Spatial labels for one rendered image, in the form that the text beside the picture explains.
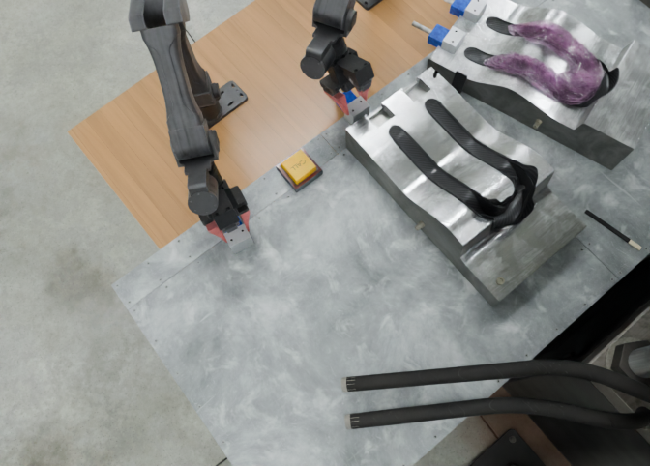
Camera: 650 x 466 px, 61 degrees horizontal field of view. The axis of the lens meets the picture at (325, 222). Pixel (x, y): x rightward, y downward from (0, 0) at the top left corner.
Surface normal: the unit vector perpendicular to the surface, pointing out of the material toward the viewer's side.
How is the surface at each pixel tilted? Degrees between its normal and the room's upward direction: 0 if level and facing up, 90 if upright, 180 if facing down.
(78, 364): 0
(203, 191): 61
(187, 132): 42
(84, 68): 0
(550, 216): 0
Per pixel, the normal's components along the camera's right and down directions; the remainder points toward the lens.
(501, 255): -0.04, -0.33
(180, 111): 0.11, 0.36
